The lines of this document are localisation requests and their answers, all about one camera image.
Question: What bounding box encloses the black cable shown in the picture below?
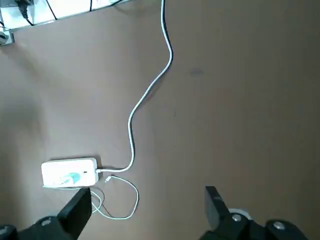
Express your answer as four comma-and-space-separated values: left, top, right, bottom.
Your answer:
46, 0, 59, 20

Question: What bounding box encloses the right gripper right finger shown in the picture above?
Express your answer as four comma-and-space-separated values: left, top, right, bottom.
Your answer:
199, 186, 313, 240

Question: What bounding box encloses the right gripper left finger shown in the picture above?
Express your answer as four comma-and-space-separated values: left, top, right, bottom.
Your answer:
0, 188, 92, 240

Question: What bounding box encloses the pale blue phone charger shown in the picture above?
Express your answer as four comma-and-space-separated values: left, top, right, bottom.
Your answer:
57, 171, 82, 187

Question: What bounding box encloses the black plug with cable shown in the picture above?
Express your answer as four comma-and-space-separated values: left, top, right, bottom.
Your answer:
14, 0, 35, 26

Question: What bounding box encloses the grey aluminium frame post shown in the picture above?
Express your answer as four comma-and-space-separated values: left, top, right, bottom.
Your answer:
0, 29, 15, 46

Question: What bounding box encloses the thick white power cord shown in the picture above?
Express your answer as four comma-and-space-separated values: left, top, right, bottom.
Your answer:
95, 0, 174, 173

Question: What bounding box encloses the thin white charging cable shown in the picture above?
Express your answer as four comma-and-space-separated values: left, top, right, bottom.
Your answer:
90, 174, 140, 221

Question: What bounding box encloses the white power strip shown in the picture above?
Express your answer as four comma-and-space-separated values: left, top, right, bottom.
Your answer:
41, 156, 101, 189

